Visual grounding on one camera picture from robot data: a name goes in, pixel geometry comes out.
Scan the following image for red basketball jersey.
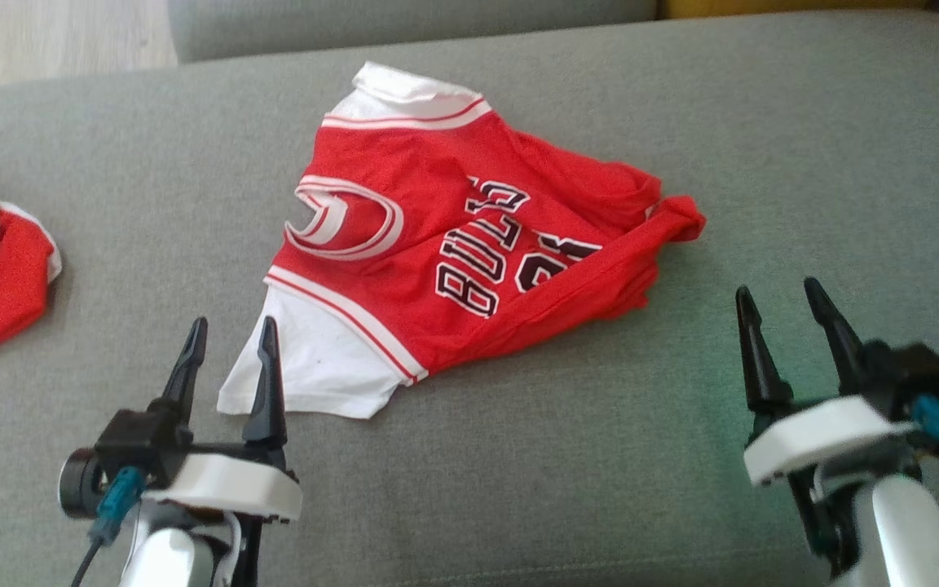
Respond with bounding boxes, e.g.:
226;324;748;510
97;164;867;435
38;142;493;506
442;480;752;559
217;61;708;421

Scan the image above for large grey sofa seat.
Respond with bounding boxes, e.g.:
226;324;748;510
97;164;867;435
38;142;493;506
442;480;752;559
0;8;939;587

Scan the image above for grey sofa seat cushion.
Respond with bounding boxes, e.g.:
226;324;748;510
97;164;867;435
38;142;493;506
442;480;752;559
166;0;660;64

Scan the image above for red shorts white stripe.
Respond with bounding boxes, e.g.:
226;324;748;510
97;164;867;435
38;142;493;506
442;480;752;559
0;170;64;386

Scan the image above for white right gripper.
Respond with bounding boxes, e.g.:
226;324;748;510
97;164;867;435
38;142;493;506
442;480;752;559
734;276;928;490

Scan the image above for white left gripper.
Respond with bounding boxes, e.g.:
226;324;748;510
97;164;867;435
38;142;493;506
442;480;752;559
142;316;304;524

